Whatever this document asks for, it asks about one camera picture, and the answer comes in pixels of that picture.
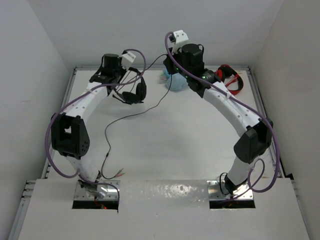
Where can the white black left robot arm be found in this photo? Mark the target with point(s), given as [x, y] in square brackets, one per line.
[69, 135]

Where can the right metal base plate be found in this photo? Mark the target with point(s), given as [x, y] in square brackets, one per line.
[218, 192]

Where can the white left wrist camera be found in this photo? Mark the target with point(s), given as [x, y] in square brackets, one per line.
[127, 59]

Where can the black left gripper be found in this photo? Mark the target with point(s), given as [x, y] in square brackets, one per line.
[122, 70]

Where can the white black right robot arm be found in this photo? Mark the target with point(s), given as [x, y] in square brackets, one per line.
[254, 131]

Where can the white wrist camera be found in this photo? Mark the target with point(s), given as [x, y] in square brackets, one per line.
[179, 38]
[127, 59]

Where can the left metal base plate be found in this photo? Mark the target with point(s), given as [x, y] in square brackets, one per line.
[103, 191]

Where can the red black headphones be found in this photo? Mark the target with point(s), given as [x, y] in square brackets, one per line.
[231, 80]

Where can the metal base plate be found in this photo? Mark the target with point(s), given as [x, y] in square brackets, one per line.
[218, 192]
[103, 191]

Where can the light blue headphones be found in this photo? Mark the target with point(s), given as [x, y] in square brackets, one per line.
[173, 82]

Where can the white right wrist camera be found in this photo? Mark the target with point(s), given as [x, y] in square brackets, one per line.
[179, 38]

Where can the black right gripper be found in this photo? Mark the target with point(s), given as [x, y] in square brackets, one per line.
[167, 62]

